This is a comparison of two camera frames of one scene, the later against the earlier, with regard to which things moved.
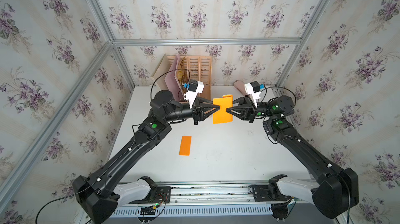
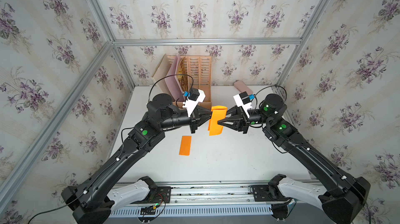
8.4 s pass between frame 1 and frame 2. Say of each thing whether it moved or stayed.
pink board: stayed
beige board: stayed
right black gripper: moved
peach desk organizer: stayed
